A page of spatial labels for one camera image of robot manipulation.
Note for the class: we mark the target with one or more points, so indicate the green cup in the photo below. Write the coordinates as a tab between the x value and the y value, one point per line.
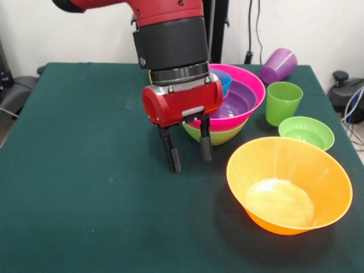
283	105

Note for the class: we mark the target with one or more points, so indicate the large orange bowl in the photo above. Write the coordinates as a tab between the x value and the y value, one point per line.
288	187

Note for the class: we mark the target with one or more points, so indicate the purple bowl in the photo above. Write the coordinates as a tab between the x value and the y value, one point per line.
239	102

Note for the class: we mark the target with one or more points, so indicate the small green bowl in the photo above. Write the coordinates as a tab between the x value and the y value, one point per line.
307	133

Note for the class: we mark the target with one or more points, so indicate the purple cup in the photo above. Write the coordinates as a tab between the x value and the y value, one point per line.
278	66

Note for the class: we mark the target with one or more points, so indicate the black robot column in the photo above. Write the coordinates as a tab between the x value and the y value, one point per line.
219	34

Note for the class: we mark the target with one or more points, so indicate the large pink bowl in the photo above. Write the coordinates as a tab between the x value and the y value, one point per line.
250	82

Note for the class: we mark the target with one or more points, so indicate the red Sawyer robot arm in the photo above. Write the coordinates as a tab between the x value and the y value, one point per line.
170	34

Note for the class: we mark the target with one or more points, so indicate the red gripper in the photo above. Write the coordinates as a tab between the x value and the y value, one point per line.
182	105

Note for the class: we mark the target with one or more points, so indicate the small blue bowl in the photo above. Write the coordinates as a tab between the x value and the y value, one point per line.
226	81

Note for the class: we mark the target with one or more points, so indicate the medium green bowl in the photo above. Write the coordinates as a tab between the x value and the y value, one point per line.
224	136

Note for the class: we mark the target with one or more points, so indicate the dark green tablecloth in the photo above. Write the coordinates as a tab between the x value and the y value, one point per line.
85	199

